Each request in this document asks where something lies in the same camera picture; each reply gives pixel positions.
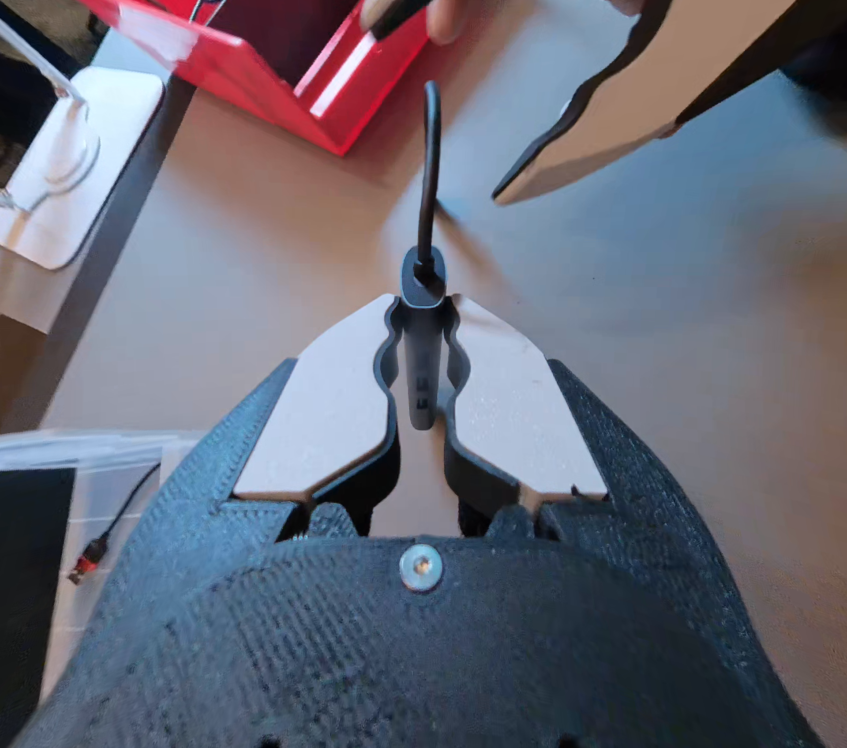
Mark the black foam pad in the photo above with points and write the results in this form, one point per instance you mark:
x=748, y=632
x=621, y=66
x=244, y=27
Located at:
x=33, y=562

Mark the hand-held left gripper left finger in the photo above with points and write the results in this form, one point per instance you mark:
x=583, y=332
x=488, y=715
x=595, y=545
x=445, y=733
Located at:
x=324, y=417

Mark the clear plastic box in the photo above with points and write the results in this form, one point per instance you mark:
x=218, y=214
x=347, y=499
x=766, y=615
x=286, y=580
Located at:
x=119, y=496

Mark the red plastic bin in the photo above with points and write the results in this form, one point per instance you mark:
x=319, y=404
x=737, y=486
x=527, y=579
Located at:
x=198, y=56

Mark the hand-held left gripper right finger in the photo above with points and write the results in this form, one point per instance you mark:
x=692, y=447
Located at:
x=523, y=417

